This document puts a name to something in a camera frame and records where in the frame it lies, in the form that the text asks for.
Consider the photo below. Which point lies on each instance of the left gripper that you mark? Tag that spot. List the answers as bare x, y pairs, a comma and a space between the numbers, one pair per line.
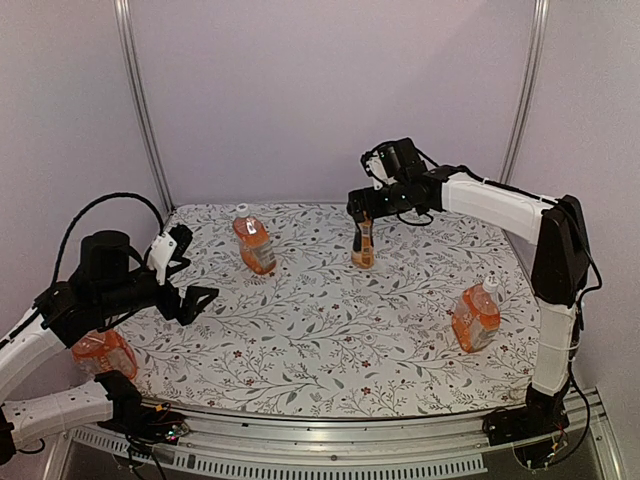
186, 312

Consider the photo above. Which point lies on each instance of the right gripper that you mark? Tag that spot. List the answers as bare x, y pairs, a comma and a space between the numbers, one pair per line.
356, 201

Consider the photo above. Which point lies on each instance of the yellow dark-label bottle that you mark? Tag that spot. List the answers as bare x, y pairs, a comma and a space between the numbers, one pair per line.
362, 254

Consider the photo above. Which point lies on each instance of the orange bottle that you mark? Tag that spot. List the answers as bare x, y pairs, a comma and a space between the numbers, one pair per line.
254, 242
100, 352
476, 318

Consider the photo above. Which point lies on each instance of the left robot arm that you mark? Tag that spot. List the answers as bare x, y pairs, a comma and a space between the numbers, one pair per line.
111, 284

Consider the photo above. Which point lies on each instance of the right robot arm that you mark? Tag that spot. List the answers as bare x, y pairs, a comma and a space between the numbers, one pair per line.
405, 179

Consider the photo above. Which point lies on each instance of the floral tablecloth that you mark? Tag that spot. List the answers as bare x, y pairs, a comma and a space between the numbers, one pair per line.
320, 337

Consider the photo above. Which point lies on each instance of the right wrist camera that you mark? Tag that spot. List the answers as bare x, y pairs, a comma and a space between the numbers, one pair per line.
374, 168

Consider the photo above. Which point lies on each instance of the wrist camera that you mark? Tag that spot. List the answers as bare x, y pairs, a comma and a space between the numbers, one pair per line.
166, 255
374, 168

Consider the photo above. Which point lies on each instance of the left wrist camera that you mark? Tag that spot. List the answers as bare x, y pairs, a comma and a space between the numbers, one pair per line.
166, 255

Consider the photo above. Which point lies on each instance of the aluminium front rail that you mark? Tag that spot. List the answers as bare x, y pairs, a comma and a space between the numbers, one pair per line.
250, 446

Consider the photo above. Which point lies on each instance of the right metal frame post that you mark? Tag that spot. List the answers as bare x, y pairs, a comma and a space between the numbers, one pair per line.
527, 90

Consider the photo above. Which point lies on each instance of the metal frame post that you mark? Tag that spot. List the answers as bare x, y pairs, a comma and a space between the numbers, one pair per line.
527, 90
124, 23

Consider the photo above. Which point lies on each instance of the left metal frame post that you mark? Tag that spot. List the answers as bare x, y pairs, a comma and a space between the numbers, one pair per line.
124, 23

